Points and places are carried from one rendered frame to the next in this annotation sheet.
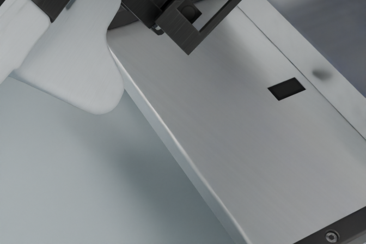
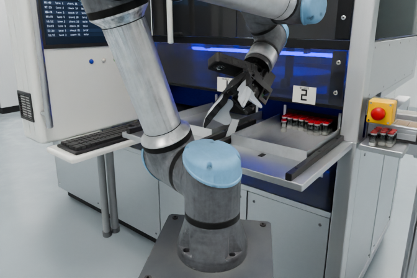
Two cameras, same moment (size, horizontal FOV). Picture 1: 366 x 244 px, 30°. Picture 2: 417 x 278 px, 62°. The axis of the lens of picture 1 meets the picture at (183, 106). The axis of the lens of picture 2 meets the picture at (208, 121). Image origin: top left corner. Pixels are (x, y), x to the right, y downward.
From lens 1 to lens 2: 58 cm
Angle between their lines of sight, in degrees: 34
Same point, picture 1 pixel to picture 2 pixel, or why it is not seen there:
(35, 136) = not seen: outside the picture
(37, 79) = (252, 99)
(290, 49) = (257, 147)
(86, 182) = not seen: outside the picture
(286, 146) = (270, 162)
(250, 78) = (251, 155)
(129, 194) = not seen: outside the picture
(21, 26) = (247, 90)
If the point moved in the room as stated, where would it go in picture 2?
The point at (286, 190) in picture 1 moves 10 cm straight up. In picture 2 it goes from (277, 169) to (280, 133)
